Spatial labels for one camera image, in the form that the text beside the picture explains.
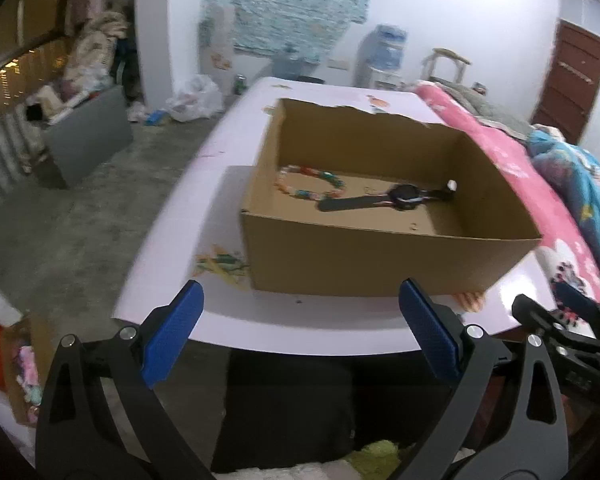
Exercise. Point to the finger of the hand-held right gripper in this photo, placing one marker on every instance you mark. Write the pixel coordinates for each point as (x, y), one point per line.
(585, 307)
(545, 320)

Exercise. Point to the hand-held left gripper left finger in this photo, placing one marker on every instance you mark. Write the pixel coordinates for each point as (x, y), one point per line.
(175, 335)

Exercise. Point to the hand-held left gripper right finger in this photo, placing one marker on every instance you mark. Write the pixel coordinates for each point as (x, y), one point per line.
(430, 335)

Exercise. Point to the brown cardboard box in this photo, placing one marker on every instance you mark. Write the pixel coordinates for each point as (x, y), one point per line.
(355, 260)

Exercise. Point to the black wristwatch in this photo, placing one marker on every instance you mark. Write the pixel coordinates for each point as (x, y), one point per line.
(405, 196)

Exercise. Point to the green fuzzy cloth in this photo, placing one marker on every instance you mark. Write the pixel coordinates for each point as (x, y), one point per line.
(380, 452)

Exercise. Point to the small white trinket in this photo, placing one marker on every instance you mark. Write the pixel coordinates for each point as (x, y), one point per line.
(451, 185)

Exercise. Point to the small open cardboard box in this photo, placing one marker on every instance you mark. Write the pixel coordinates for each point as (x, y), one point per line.
(22, 340)

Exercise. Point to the pink floral blanket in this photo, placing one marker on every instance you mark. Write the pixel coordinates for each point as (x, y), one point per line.
(505, 160)

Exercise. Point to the grey cabinet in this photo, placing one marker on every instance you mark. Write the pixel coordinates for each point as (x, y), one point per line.
(87, 135)

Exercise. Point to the small blue packet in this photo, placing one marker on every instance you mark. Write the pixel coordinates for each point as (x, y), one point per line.
(155, 117)

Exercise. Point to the grey blanket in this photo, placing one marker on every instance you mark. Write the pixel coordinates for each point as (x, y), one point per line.
(485, 110)

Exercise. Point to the brown wooden door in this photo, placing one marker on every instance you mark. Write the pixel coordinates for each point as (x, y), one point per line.
(575, 85)

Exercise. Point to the white plastic bag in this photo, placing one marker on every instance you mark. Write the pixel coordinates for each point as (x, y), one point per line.
(195, 100)

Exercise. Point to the green drink can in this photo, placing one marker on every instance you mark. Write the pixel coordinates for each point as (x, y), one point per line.
(239, 85)

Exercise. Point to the wooden chair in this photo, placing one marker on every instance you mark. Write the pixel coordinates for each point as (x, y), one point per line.
(447, 62)

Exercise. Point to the water dispenser with blue jug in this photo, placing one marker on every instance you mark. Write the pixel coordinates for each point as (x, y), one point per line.
(387, 55)

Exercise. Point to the pile of clothes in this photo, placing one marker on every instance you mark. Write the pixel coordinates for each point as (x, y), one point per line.
(90, 55)

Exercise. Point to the wooden wardrobe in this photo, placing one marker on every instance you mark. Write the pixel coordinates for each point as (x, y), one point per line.
(35, 5)

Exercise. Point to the teal patterned wall cloth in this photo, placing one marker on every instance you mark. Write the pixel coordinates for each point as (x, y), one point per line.
(290, 5)

